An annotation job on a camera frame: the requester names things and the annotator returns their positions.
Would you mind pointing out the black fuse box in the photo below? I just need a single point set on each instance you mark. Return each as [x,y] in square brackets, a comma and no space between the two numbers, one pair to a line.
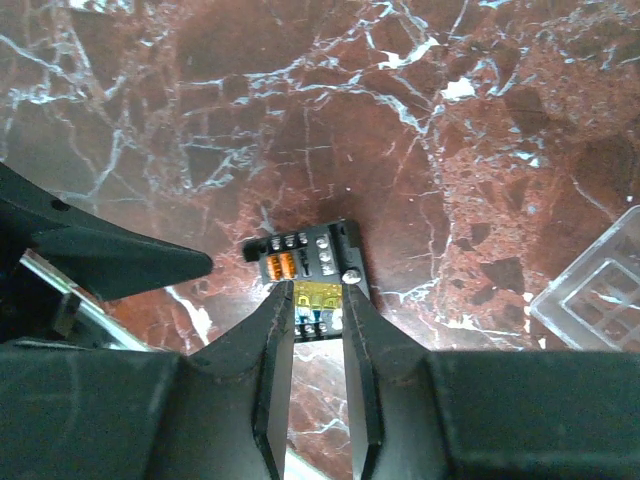
[327,253]

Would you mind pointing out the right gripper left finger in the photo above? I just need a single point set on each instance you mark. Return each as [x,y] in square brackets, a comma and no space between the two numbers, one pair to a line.
[220,413]

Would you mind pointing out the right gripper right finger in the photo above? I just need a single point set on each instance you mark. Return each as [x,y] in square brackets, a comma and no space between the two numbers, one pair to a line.
[421,414]

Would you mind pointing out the yellow blade fuse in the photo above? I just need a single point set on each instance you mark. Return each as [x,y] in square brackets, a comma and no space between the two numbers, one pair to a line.
[312,298]

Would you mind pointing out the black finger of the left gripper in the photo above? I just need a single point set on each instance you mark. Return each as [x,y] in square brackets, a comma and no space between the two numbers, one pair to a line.
[104,259]

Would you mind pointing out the clear fuse box cover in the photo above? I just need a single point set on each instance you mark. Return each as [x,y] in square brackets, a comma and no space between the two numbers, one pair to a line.
[594,303]

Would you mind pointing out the orange blade fuse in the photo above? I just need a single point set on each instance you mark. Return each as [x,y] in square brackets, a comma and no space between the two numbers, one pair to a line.
[274,268]
[288,265]

